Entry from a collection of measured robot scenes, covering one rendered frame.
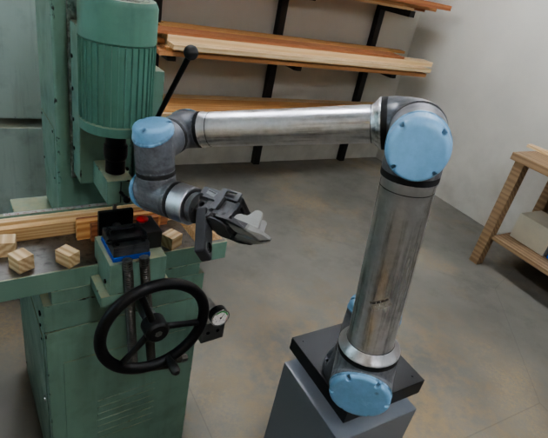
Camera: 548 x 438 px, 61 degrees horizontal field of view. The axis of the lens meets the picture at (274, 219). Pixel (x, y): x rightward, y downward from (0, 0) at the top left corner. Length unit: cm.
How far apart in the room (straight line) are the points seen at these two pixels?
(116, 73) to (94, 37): 8
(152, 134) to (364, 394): 76
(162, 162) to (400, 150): 51
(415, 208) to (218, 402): 141
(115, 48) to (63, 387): 93
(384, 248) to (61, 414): 107
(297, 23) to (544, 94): 198
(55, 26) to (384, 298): 103
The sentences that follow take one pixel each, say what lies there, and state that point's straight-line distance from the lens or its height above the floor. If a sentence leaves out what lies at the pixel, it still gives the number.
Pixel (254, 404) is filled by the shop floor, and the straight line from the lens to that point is 212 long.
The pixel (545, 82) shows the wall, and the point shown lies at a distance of 412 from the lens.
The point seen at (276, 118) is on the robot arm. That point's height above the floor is 133.
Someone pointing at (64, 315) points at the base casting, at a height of 76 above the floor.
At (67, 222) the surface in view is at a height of 94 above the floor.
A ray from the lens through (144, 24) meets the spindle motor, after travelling 114.
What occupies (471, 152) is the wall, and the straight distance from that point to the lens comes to 443.
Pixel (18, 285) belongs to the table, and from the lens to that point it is 123.
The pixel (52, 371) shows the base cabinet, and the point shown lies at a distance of 145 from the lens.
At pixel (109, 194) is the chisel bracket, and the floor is 103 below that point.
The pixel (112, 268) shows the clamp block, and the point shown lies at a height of 95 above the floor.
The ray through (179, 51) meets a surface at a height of 103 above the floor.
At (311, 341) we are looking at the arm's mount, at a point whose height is 60.
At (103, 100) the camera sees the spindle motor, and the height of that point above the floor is 129.
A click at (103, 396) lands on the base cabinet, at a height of 40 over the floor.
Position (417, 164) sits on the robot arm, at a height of 137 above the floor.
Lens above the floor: 163
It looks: 29 degrees down
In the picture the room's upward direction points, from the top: 12 degrees clockwise
